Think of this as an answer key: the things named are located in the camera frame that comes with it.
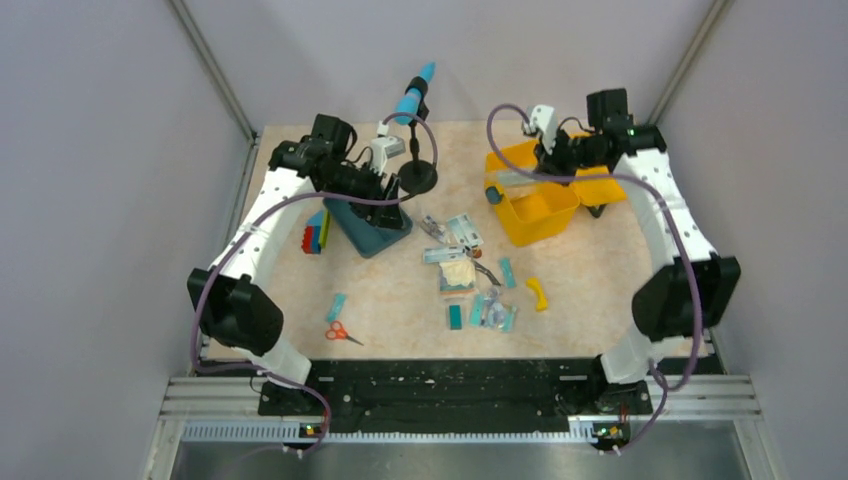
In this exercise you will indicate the teal rectangular block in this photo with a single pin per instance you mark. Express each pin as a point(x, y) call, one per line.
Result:
point(455, 317)

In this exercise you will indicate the teal divided tray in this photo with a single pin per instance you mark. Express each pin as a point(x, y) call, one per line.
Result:
point(366, 239)

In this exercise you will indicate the black handled bandage shears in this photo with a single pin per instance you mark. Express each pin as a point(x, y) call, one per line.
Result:
point(486, 272)

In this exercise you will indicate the blue microphone on stand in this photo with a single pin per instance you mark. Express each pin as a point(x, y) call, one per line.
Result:
point(416, 176)

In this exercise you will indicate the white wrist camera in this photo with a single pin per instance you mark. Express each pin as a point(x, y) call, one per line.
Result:
point(384, 147)
point(542, 124)

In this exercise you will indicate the yellow medicine kit box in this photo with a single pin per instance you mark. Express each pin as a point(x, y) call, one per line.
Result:
point(533, 212)

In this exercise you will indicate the teal sachet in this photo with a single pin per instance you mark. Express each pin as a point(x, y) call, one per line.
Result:
point(336, 308)
point(507, 272)

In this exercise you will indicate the clear packet white pads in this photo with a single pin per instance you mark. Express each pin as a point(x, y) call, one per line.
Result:
point(510, 178)

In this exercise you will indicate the white teal label packet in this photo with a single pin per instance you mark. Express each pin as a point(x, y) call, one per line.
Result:
point(444, 254)

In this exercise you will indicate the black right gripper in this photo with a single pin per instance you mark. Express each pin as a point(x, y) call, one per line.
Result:
point(550, 161)

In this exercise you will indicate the small orange scissors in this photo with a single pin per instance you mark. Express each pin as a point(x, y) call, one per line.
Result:
point(336, 331)

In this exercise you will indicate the cluster of teal sachets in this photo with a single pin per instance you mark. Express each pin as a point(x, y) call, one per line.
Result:
point(488, 310)

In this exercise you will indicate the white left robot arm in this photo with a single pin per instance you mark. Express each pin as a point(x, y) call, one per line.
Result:
point(229, 296)

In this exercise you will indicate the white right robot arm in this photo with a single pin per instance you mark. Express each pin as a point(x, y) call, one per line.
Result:
point(691, 283)

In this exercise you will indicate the beige bandage packet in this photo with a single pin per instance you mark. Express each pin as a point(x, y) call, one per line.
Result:
point(457, 278)

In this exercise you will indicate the colourful toy brick block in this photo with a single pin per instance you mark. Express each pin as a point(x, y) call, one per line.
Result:
point(315, 234)

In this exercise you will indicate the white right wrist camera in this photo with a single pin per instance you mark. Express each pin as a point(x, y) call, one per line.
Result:
point(542, 124)

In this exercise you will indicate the white printed packet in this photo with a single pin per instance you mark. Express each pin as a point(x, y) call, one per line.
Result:
point(464, 231)

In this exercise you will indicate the clear packet small items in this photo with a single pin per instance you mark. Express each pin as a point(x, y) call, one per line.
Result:
point(435, 229)

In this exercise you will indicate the yellow curved plastic piece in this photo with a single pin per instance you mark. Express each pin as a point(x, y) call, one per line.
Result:
point(541, 302)

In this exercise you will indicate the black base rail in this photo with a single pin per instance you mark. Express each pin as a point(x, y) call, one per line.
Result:
point(478, 396)

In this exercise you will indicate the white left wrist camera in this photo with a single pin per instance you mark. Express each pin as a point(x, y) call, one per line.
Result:
point(384, 147)

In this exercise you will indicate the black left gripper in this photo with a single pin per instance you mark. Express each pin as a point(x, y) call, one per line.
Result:
point(390, 217)

